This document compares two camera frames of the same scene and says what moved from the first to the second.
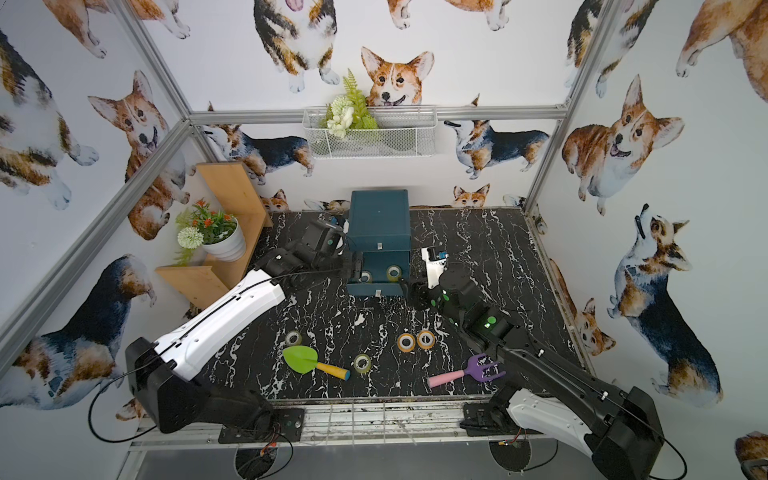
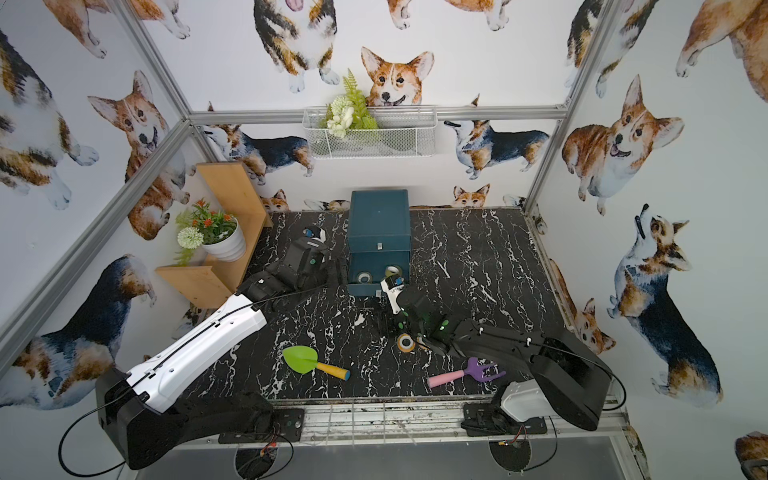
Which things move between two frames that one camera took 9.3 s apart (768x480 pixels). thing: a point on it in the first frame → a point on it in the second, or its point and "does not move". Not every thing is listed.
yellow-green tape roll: x=393 y=272 does not move
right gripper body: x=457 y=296 → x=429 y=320
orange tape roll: x=406 y=342 does not move
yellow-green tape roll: x=366 y=277 does not move
